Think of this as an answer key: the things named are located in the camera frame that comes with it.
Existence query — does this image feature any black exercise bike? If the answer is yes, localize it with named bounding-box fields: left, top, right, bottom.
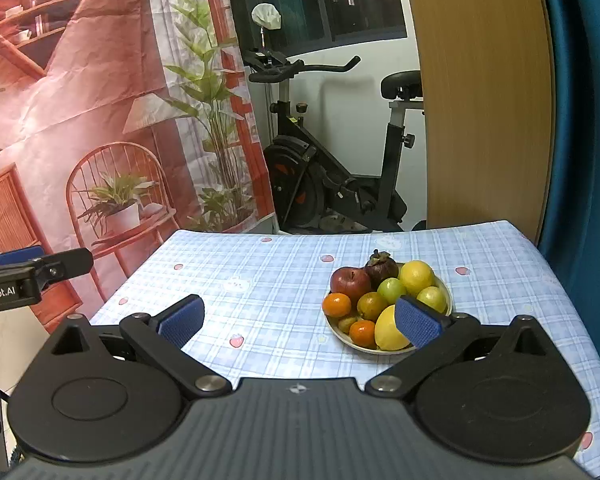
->
left=242, top=49, right=426, bottom=235

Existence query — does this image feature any large yellow lemon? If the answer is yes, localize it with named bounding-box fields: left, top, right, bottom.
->
left=374, top=304, right=413, bottom=352

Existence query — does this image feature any dark window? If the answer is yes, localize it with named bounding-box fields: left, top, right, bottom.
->
left=222, top=0, right=408, bottom=56

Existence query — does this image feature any blue curtain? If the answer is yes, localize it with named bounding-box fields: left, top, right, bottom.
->
left=532, top=0, right=600, bottom=301

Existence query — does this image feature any small yellow lemon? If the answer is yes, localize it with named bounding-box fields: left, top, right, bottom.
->
left=399, top=260, right=436, bottom=295

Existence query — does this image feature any green round fruit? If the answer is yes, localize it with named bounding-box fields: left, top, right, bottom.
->
left=377, top=278, right=407, bottom=306
left=416, top=286, right=447, bottom=313

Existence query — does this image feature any small orange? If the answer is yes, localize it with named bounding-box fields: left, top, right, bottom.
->
left=349, top=320, right=377, bottom=350
left=322, top=292, right=353, bottom=318

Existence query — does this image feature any printed wall tapestry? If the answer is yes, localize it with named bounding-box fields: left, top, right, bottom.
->
left=0, top=0, right=278, bottom=341

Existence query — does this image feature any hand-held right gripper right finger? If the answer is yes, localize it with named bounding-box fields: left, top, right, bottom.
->
left=365, top=295, right=563, bottom=401

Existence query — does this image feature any white crumpled bag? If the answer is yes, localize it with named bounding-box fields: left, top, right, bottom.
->
left=251, top=2, right=283, bottom=31

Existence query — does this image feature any greenish orange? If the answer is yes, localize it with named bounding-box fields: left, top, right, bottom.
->
left=356, top=291, right=389, bottom=322

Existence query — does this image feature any beige plate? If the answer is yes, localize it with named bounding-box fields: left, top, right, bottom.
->
left=325, top=262, right=453, bottom=357

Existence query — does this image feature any dark purple mangosteen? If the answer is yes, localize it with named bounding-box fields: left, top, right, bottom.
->
left=364, top=250, right=400, bottom=283

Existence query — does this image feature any red apple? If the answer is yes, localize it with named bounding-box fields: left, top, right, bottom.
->
left=330, top=267, right=372, bottom=297

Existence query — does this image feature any wooden door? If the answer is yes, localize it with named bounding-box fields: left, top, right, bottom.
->
left=400, top=0, right=556, bottom=243

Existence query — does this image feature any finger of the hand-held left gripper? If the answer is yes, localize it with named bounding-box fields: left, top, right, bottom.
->
left=0, top=246, right=45, bottom=268
left=32, top=248, right=94, bottom=291

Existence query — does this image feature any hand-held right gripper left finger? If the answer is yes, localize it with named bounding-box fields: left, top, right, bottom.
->
left=39, top=295, right=233, bottom=400

